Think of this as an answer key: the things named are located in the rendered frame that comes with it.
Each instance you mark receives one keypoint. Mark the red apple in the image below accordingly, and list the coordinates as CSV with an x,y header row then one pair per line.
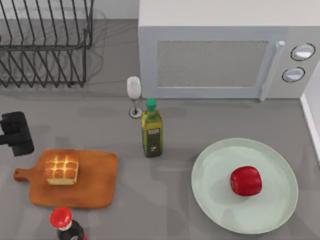
x,y
246,181

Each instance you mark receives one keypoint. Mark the pale microwave door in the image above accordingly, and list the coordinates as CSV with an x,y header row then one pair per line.
x,y
210,63

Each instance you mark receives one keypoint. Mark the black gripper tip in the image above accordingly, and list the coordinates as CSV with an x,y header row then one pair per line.
x,y
17,132

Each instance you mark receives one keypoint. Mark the large microwave knob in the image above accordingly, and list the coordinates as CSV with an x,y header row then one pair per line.
x,y
302,52

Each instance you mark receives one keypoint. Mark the pale microwave oven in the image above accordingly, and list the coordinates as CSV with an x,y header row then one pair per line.
x,y
200,15

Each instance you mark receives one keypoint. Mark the pale green plate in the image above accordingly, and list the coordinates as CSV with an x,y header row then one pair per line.
x,y
220,200

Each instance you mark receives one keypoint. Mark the golden bread loaf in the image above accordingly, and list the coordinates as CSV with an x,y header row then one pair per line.
x,y
61,170

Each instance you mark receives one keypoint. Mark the small microwave knob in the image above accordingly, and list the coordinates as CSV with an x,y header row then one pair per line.
x,y
293,74

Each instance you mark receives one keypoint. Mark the wooden cutting board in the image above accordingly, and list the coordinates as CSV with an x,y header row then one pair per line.
x,y
95,182

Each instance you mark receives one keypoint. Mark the dark bottle with red cap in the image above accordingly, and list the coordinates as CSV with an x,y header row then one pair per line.
x,y
61,217

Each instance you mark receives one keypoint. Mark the clear wine glass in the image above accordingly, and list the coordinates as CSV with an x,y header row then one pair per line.
x,y
133,87

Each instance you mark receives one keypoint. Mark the green oil bottle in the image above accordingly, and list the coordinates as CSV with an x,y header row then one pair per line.
x,y
152,135

